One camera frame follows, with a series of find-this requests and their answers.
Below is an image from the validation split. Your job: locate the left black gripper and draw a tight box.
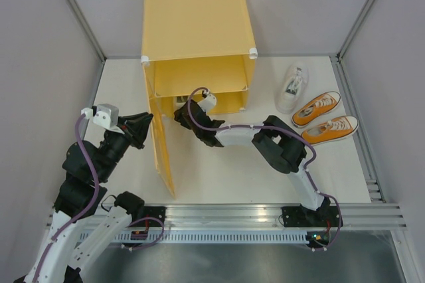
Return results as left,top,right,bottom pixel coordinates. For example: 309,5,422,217
97,112,155,181

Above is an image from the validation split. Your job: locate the yellow cabinet door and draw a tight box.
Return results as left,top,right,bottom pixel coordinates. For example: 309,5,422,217
142,65,176,199

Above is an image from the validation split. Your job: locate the white sneaker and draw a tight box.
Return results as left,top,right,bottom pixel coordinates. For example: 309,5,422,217
173,96,189,120
276,61,309,114

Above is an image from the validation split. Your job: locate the yellow plastic shoe cabinet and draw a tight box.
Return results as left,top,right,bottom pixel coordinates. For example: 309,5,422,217
141,0,258,117

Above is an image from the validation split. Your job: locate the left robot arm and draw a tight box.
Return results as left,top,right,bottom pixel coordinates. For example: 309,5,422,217
18,106,153,282

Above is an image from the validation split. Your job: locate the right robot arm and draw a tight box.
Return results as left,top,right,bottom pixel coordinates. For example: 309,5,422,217
174,100,343,229

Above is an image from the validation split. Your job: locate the upper orange canvas sneaker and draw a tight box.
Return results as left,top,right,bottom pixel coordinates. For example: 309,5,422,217
292,91,341,128

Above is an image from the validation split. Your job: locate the orange canvas sneaker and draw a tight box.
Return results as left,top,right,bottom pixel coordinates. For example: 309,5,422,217
301,116,359,145
292,91,341,128

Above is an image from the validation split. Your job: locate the lower orange canvas sneaker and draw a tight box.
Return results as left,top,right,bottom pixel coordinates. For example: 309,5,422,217
301,116,359,145

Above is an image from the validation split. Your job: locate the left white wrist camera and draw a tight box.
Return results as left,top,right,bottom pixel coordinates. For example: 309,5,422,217
81,104,124,134

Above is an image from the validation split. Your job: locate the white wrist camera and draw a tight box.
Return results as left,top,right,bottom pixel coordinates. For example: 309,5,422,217
198,89,217,113
81,104,124,134

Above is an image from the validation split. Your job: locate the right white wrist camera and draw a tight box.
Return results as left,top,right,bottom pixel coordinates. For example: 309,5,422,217
198,89,217,113

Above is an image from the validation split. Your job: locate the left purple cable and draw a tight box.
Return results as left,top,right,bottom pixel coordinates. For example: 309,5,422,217
29,115,100,280

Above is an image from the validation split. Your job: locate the white slotted cable duct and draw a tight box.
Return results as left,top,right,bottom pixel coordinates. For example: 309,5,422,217
74,231,308,246

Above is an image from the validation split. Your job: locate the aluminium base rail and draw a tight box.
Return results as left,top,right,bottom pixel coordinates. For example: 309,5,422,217
44,202,408,231

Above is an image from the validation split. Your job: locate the right aluminium frame post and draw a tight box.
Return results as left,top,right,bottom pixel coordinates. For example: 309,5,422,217
335,0,378,62

